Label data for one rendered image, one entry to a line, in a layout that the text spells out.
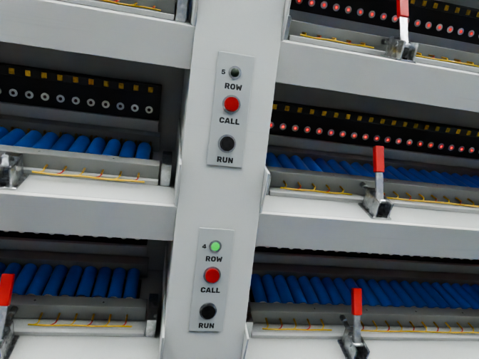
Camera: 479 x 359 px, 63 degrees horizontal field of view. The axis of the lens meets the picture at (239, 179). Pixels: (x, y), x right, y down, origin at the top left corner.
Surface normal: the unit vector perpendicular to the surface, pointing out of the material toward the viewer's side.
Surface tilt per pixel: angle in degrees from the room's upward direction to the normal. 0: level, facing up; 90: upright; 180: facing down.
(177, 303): 90
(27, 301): 16
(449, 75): 107
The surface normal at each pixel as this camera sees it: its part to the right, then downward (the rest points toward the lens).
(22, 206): 0.14, 0.40
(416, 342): 0.16, -0.91
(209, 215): 0.18, 0.13
